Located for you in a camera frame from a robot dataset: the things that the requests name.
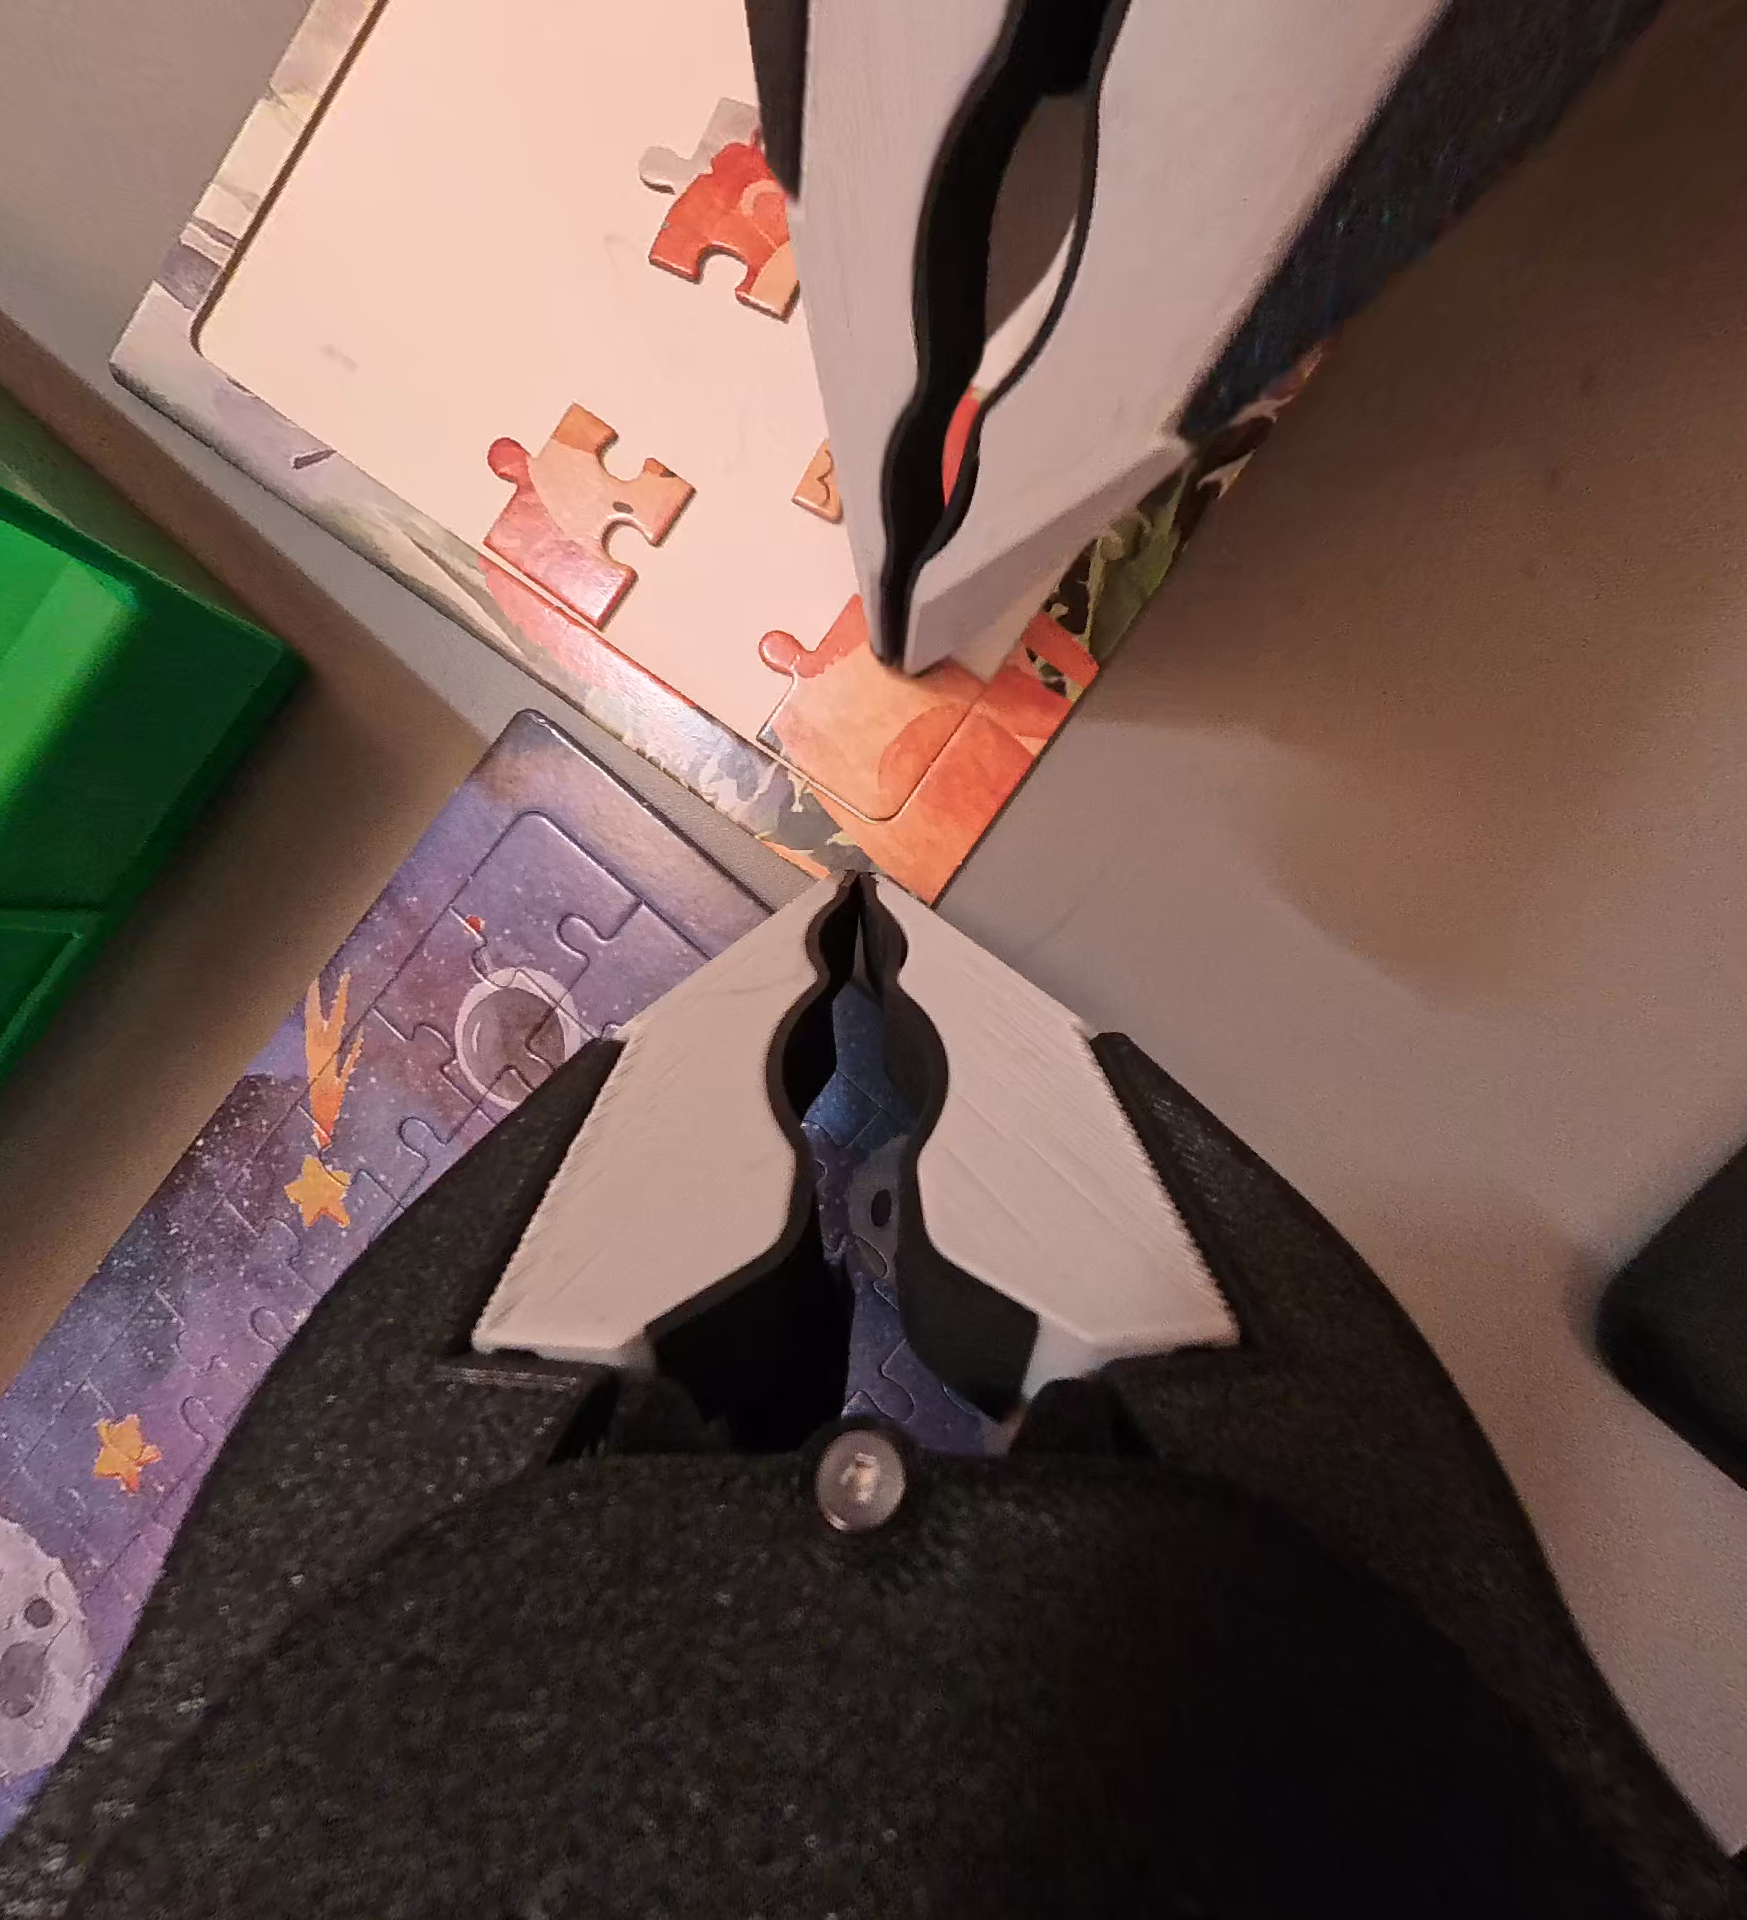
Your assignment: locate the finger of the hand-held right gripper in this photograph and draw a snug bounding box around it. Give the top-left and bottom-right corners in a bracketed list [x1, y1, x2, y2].
[899, 0, 1449, 671]
[745, 0, 1026, 665]

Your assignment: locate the animal jigsaw puzzle board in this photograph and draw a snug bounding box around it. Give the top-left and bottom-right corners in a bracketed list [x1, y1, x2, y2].
[107, 0, 1340, 907]

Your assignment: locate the green plastic bin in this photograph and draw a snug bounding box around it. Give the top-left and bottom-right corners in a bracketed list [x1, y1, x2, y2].
[0, 307, 311, 1209]

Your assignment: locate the grey desk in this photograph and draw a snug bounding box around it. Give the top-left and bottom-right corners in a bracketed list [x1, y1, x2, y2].
[0, 0, 1747, 1863]

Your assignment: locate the orange corner jigsaw piece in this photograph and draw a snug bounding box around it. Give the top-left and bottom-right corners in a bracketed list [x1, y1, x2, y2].
[754, 592, 996, 819]

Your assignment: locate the red orange jigsaw piece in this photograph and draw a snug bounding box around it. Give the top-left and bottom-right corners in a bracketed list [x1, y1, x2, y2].
[791, 381, 996, 528]

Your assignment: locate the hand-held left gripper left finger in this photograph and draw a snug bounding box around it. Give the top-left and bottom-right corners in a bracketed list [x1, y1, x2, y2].
[471, 869, 868, 1369]

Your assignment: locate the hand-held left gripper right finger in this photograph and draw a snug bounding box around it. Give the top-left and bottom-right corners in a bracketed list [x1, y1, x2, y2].
[857, 869, 1240, 1422]

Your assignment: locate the black perforated fabric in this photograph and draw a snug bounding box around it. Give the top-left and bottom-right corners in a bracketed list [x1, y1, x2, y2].
[1597, 1048, 1747, 1519]

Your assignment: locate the space jigsaw puzzle board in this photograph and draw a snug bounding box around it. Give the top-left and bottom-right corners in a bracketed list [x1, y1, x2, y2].
[0, 709, 1032, 1920]

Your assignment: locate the orange striped jigsaw piece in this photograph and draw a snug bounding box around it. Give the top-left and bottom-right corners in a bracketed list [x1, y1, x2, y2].
[640, 97, 805, 320]

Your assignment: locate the orange tan jigsaw piece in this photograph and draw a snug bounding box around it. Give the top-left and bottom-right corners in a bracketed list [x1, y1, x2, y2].
[483, 403, 697, 630]

